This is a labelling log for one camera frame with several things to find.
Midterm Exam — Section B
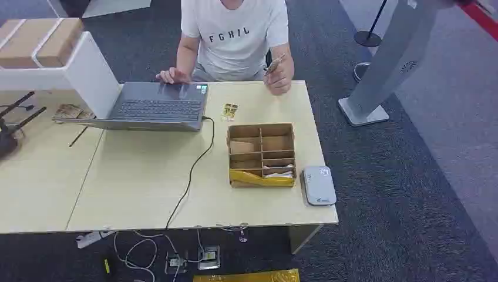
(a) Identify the black router with antennas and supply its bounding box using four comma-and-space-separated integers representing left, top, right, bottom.
0, 91, 47, 159

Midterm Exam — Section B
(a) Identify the yellow plastic bag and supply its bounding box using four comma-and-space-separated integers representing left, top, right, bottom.
193, 268, 301, 282

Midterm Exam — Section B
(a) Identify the red barrier belt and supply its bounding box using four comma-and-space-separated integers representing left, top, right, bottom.
459, 2, 498, 43

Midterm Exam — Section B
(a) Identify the brown cardboard box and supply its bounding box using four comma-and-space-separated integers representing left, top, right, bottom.
0, 18, 85, 69

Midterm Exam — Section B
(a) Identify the stack of cards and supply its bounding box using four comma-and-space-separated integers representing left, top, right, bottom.
264, 52, 287, 76

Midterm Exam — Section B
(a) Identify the white card in box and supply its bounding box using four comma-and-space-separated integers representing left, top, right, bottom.
263, 164, 295, 179

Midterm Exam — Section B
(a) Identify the grey kiosk stand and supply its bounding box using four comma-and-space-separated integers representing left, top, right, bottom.
337, 0, 456, 127

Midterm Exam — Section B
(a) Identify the person's hand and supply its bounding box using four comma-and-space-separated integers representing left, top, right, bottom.
155, 67, 192, 85
264, 64, 295, 96

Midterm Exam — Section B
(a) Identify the white floor cable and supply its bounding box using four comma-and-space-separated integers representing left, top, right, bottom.
113, 229, 205, 282

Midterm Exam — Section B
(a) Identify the black laptop cable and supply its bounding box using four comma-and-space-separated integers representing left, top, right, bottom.
165, 116, 216, 231

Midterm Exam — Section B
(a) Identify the brown card pile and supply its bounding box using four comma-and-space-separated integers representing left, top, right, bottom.
53, 103, 96, 121

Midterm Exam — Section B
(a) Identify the black pen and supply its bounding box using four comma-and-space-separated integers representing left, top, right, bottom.
68, 125, 89, 148

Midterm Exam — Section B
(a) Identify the white power strip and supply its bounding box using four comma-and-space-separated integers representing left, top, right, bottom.
75, 230, 117, 250

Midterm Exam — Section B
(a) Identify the grey card reader device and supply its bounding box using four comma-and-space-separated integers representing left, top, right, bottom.
300, 166, 338, 207

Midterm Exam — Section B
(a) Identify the person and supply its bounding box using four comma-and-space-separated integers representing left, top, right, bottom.
155, 0, 295, 96

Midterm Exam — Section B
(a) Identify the grey laptop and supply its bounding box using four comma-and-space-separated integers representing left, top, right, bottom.
53, 81, 209, 133

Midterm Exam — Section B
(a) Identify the white shelf stand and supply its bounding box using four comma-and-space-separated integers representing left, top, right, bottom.
0, 31, 122, 120

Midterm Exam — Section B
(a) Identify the wooden compartment box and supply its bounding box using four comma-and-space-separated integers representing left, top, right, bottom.
227, 123, 298, 189

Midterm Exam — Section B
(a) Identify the gold card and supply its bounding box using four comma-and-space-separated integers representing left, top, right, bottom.
221, 103, 239, 123

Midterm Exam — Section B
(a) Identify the black power adapter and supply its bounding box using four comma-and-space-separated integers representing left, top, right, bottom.
164, 251, 189, 275

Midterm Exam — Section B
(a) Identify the person's right hand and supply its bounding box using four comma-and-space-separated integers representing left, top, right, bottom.
155, 67, 192, 85

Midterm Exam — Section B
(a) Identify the person's left hand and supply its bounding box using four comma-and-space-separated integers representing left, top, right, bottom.
264, 64, 295, 96

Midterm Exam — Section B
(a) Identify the floor socket box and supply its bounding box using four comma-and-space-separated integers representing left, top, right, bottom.
197, 245, 221, 271

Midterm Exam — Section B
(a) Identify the black stanchion post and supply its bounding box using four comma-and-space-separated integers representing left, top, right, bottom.
353, 0, 389, 48

